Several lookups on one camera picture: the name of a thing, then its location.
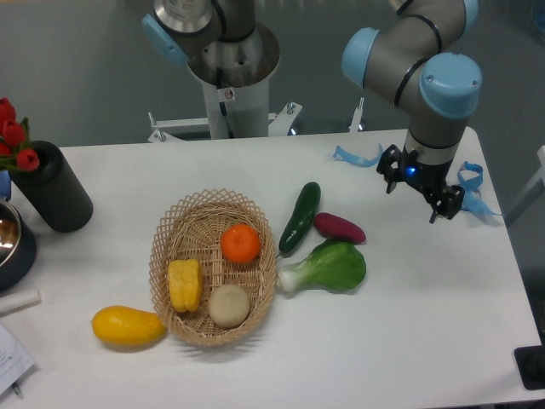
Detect dark green cucumber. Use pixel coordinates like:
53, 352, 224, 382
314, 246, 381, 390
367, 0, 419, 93
278, 181, 321, 256

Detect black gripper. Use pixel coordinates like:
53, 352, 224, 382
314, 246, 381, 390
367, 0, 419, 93
376, 145, 464, 224

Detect crumpled blue tape strip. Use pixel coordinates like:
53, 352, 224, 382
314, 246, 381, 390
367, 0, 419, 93
456, 161, 502, 216

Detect red tulip flowers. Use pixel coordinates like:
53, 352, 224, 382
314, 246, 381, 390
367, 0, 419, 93
1, 97, 40, 172

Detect green bok choy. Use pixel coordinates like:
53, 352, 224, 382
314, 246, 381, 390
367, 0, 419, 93
277, 239, 367, 292

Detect white paper roll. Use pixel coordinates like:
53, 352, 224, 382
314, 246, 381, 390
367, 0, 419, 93
0, 289, 41, 315

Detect beige round potato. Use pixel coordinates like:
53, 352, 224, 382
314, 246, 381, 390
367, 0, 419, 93
208, 285, 250, 328

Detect white paper sheet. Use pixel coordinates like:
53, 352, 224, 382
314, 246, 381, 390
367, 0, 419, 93
0, 325, 35, 393

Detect yellow bell pepper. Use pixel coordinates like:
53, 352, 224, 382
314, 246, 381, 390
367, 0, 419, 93
168, 259, 204, 313

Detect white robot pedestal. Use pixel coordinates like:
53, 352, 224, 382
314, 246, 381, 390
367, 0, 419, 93
188, 23, 280, 140

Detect woven wicker basket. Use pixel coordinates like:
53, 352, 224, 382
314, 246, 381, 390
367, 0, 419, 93
149, 189, 276, 346

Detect yellow squash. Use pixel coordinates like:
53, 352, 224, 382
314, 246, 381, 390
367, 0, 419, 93
91, 305, 167, 347

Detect dark metal bowl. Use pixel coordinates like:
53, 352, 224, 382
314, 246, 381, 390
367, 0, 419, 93
1, 200, 37, 291

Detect orange fruit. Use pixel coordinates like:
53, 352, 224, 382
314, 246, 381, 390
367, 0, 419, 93
220, 224, 261, 263

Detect black device at edge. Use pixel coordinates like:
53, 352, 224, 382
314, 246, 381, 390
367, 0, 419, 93
514, 345, 544, 390

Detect purple sweet potato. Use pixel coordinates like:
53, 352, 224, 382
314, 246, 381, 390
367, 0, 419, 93
313, 212, 366, 245

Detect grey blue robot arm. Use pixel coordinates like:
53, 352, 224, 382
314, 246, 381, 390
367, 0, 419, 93
142, 1, 482, 219

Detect black cylindrical vase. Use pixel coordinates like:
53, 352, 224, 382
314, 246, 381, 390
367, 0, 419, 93
9, 141, 94, 233

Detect blue object at left edge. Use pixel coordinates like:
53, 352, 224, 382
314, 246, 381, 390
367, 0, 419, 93
0, 170, 12, 201

